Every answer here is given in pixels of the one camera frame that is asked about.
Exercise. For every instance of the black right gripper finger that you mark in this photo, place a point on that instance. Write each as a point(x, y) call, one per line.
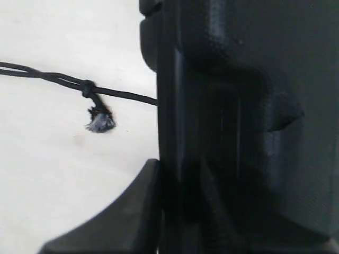
point(131, 224)

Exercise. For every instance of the black plastic case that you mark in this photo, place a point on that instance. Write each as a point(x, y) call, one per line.
point(247, 99)

